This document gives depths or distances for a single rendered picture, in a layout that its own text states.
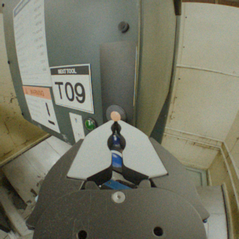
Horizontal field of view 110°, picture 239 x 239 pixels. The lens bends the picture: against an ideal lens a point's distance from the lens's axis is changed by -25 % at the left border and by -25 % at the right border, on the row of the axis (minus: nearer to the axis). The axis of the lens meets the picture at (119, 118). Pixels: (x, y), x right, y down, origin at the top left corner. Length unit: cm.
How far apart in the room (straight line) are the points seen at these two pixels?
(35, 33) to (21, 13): 9
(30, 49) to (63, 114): 16
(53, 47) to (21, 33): 15
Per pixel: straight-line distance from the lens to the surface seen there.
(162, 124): 90
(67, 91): 20
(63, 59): 20
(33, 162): 153
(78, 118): 20
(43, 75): 26
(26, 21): 32
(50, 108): 27
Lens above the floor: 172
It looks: 27 degrees down
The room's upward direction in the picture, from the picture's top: 1 degrees clockwise
